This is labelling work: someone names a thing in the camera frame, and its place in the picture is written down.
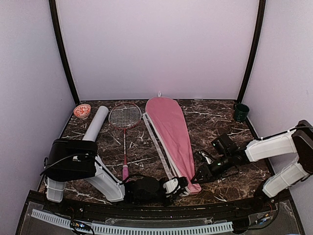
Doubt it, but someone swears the black frame post right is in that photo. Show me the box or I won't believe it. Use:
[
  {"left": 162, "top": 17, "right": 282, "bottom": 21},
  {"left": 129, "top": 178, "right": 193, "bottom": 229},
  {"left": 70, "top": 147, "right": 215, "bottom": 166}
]
[{"left": 237, "top": 0, "right": 266, "bottom": 103}]

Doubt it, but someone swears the white cable duct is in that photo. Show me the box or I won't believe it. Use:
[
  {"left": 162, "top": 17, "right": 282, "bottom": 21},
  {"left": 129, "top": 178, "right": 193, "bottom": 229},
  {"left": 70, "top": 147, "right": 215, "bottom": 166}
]
[{"left": 30, "top": 209, "right": 233, "bottom": 235}]

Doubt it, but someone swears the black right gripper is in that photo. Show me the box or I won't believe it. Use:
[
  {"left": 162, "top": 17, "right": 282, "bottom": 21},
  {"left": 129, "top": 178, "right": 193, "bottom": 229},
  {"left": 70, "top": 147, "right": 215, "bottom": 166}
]
[{"left": 191, "top": 153, "right": 233, "bottom": 184}]

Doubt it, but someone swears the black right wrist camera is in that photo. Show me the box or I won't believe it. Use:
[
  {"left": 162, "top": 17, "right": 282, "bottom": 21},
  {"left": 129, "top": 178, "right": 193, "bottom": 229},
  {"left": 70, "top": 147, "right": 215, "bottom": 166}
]
[{"left": 211, "top": 133, "right": 238, "bottom": 156}]

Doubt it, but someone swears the red badminton racket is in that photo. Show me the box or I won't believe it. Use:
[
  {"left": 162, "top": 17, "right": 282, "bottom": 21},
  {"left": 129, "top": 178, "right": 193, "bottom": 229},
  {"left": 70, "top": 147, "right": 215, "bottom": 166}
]
[{"left": 109, "top": 102, "right": 142, "bottom": 181}]

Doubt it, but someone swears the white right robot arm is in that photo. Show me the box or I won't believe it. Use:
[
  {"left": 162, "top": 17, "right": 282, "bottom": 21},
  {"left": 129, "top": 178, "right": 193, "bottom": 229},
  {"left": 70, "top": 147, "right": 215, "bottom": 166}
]
[{"left": 191, "top": 120, "right": 313, "bottom": 212}]

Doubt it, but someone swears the white shuttlecock tube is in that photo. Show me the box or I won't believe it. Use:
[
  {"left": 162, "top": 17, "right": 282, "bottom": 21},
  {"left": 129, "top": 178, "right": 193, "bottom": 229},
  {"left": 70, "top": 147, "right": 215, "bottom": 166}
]
[{"left": 82, "top": 106, "right": 109, "bottom": 142}]

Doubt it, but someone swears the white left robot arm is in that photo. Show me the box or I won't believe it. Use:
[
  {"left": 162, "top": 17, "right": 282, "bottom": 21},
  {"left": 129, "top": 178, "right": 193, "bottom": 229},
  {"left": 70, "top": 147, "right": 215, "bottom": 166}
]
[{"left": 42, "top": 139, "right": 188, "bottom": 213}]

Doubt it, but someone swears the red patterned bowl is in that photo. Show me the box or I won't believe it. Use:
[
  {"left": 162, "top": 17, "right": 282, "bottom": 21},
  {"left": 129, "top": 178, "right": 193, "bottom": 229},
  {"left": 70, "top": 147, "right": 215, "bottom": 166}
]
[{"left": 73, "top": 104, "right": 91, "bottom": 119}]

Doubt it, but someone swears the black frame post left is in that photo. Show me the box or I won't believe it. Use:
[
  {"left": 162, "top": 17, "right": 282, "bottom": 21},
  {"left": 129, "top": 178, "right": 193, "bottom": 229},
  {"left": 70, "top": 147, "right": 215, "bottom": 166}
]
[{"left": 48, "top": 0, "right": 80, "bottom": 105}]

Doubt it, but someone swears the pink racket bag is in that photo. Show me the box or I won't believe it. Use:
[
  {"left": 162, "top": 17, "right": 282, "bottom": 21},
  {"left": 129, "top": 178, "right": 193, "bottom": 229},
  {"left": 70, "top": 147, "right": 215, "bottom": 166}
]
[{"left": 143, "top": 96, "right": 201, "bottom": 196}]

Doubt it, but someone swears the black frame post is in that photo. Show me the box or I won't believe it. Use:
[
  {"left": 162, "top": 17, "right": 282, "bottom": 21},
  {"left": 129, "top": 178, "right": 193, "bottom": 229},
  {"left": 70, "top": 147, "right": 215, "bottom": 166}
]
[
  {"left": 48, "top": 0, "right": 80, "bottom": 105},
  {"left": 237, "top": 0, "right": 266, "bottom": 103}
]

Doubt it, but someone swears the dark green mug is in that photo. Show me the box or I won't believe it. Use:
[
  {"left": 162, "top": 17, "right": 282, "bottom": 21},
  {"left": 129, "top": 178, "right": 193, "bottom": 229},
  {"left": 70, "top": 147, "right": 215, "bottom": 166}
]
[{"left": 233, "top": 103, "right": 250, "bottom": 122}]

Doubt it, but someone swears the black table front rail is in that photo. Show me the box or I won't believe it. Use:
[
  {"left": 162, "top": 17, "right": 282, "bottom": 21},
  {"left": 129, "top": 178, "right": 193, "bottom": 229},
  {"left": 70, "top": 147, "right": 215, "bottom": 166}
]
[{"left": 51, "top": 198, "right": 270, "bottom": 221}]

